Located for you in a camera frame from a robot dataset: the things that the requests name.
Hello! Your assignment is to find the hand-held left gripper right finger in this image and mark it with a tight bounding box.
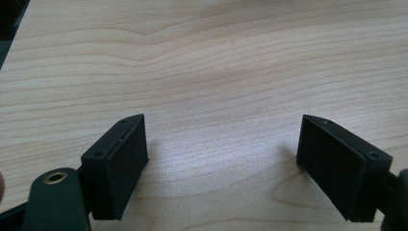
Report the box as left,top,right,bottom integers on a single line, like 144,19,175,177
295,114,394,223

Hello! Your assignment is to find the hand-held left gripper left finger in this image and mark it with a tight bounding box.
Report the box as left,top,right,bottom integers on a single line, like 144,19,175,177
80,113,150,221

